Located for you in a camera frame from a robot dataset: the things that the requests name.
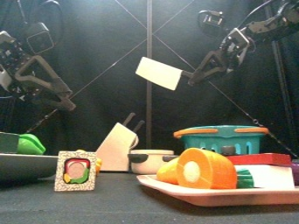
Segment toy cleaver cream blade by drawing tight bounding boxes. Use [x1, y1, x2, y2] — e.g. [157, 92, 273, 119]
[135, 56, 195, 91]

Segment bright green toy pepper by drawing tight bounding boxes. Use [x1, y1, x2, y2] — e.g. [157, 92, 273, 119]
[16, 133, 46, 156]

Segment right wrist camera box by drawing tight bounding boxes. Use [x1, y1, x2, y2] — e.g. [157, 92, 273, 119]
[196, 10, 227, 38]

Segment black knob in basket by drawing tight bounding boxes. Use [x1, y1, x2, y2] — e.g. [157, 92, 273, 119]
[220, 145, 237, 156]

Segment green ribbed toy piece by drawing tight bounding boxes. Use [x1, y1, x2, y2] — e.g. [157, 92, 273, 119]
[235, 168, 255, 189]

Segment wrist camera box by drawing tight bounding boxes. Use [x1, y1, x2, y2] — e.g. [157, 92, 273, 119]
[22, 22, 56, 55]
[196, 10, 227, 38]

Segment small orange carrot piece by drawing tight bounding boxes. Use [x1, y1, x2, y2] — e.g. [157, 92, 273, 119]
[155, 157, 181, 186]

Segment red toy block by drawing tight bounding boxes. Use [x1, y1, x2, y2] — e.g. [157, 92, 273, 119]
[225, 152, 293, 166]

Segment purple toy piece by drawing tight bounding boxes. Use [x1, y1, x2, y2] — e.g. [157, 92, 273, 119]
[289, 158, 299, 186]

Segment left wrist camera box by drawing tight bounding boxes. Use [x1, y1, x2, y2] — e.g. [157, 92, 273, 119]
[22, 22, 56, 55]

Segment grey plate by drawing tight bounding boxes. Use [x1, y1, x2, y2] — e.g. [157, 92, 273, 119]
[0, 152, 60, 182]

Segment short black knife handle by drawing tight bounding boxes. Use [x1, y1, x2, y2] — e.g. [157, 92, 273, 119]
[132, 119, 145, 134]

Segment long black knife handle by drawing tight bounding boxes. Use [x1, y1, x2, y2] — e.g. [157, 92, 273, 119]
[121, 112, 136, 127]

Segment wooden toy knife holder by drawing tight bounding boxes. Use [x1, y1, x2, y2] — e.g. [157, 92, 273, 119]
[95, 122, 140, 172]

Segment speckled sushi roll tile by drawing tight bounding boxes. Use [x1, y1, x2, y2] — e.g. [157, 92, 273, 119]
[53, 150, 99, 193]

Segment dark green toy block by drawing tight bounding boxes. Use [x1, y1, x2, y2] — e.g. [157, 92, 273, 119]
[0, 131, 21, 154]

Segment white pot black handles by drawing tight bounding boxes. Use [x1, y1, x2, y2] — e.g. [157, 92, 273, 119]
[127, 149, 180, 175]

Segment white toy block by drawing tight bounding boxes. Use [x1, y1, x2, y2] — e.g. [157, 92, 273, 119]
[233, 164, 295, 190]

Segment vertical metal frame pole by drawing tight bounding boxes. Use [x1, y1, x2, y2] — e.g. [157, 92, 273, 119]
[145, 0, 153, 150]

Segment teal basket orange handles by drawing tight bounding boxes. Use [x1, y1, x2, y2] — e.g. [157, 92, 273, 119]
[172, 124, 271, 156]

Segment large orange carrot slice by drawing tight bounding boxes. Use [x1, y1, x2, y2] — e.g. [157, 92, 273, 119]
[175, 147, 239, 190]

